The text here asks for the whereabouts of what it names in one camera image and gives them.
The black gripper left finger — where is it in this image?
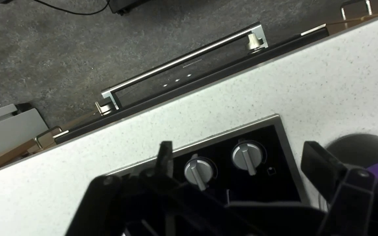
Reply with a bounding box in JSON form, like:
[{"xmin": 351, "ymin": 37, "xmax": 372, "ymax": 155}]
[{"xmin": 155, "ymin": 139, "xmax": 176, "ymax": 178}]

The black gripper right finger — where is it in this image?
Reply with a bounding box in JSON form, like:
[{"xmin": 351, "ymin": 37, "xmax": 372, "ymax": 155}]
[{"xmin": 301, "ymin": 140, "xmax": 347, "ymax": 205}]

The silver cooktop knob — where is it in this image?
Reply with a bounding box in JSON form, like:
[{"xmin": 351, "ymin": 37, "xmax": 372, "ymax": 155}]
[
  {"xmin": 183, "ymin": 152, "xmax": 220, "ymax": 191},
  {"xmin": 231, "ymin": 140, "xmax": 268, "ymax": 177}
]

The black mug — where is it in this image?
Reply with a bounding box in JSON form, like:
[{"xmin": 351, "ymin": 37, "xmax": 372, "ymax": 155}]
[{"xmin": 326, "ymin": 132, "xmax": 378, "ymax": 189}]

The black glass cooktop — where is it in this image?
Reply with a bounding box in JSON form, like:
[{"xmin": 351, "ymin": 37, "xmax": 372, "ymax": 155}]
[{"xmin": 105, "ymin": 114, "xmax": 314, "ymax": 209}]

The black oven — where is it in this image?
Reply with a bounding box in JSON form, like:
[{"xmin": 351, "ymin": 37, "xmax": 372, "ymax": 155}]
[{"xmin": 56, "ymin": 25, "xmax": 331, "ymax": 143}]

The grey metal panel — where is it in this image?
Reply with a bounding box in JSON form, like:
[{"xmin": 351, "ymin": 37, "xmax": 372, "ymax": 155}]
[{"xmin": 0, "ymin": 104, "xmax": 50, "ymax": 164}]

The silver oven handle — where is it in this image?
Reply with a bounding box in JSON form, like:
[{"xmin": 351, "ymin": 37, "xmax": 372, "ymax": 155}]
[{"xmin": 100, "ymin": 24, "xmax": 269, "ymax": 112}]

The silver lower cabinet handle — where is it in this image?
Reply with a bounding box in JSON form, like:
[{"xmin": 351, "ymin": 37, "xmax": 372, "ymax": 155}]
[
  {"xmin": 339, "ymin": 0, "xmax": 374, "ymax": 21},
  {"xmin": 35, "ymin": 125, "xmax": 71, "ymax": 151}
]

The black floor cable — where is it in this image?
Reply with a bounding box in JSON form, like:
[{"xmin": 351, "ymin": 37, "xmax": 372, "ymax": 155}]
[{"xmin": 36, "ymin": 0, "xmax": 112, "ymax": 17}]

